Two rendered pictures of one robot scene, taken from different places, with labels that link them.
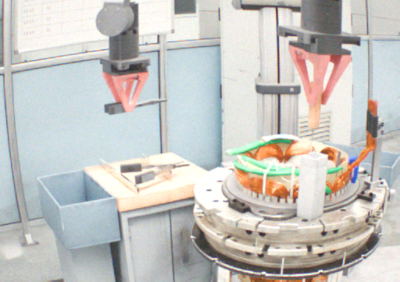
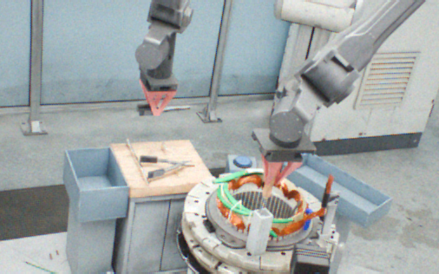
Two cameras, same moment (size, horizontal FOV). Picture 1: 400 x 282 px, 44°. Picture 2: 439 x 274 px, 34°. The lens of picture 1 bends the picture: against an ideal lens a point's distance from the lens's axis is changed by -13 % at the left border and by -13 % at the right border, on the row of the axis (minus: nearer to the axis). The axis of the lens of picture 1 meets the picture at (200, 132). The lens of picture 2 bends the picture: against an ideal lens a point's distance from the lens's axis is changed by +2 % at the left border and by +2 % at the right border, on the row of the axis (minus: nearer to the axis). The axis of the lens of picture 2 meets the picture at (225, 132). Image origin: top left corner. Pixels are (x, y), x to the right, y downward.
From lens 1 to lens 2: 71 cm
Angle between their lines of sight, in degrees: 14
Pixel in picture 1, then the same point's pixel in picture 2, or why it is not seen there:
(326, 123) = (409, 63)
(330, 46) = (283, 157)
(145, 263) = (141, 236)
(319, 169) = (264, 224)
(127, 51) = (161, 73)
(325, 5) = not seen: hidden behind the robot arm
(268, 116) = not seen: hidden behind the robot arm
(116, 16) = (152, 55)
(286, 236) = (233, 261)
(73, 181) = (98, 155)
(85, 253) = (93, 223)
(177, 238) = (173, 219)
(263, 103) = not seen: hidden behind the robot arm
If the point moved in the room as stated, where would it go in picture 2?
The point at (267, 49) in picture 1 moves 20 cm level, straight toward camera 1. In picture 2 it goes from (295, 62) to (278, 93)
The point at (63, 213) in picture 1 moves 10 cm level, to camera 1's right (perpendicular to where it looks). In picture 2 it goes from (82, 195) to (127, 205)
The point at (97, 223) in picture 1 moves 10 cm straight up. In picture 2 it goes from (109, 204) to (113, 166)
